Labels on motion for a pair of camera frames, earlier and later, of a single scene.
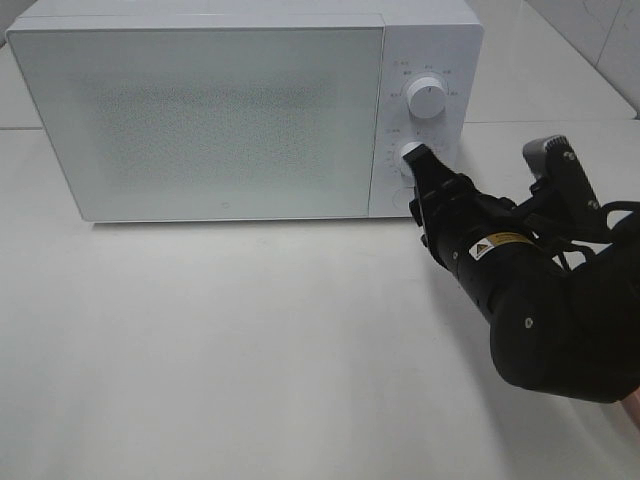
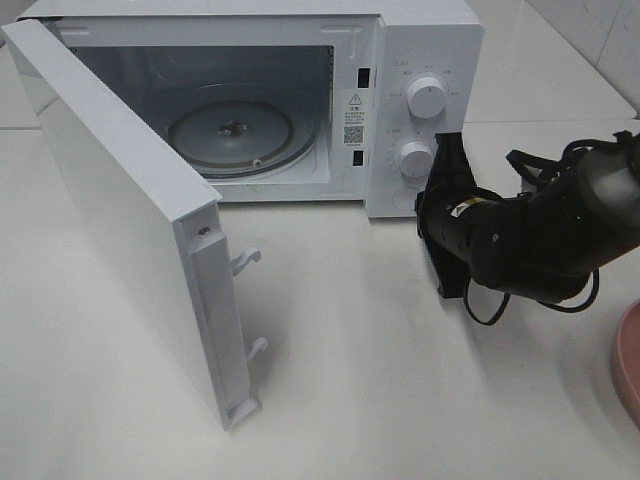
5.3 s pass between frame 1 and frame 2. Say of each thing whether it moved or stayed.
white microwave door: moved
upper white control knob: stayed
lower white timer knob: stayed
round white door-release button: stayed
